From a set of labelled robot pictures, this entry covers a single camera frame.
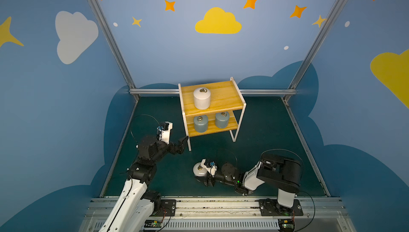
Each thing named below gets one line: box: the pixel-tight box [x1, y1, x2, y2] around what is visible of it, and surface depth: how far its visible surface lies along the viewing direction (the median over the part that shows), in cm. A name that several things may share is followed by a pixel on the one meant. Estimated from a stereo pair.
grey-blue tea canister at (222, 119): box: [215, 111, 230, 129], surface depth 83 cm
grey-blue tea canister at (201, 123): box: [193, 114, 209, 133], surface depth 81 cm
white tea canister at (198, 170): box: [192, 162, 208, 177], surface depth 80 cm
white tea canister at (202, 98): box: [193, 87, 211, 111], surface depth 68 cm
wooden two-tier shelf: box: [177, 76, 247, 152], surface depth 79 cm
